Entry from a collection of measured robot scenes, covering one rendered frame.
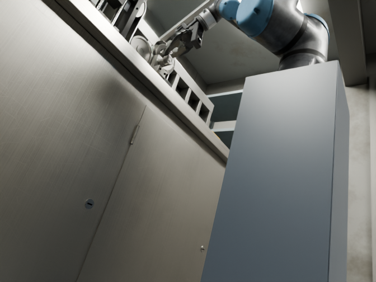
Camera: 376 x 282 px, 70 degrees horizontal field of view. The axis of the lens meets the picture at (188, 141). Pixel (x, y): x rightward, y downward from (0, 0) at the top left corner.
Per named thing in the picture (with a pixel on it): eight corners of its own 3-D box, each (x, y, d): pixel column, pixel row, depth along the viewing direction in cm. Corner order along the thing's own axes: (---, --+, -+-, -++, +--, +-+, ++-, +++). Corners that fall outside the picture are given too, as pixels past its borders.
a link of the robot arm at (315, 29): (338, 66, 67) (339, 28, 73) (302, 36, 63) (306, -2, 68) (298, 85, 78) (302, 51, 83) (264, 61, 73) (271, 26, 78)
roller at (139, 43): (126, 51, 102) (136, 29, 107) (88, 65, 118) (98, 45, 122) (146, 71, 111) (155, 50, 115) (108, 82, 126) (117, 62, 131)
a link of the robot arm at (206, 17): (219, 26, 113) (209, 10, 107) (210, 33, 114) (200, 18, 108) (212, 19, 118) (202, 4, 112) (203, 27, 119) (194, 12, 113)
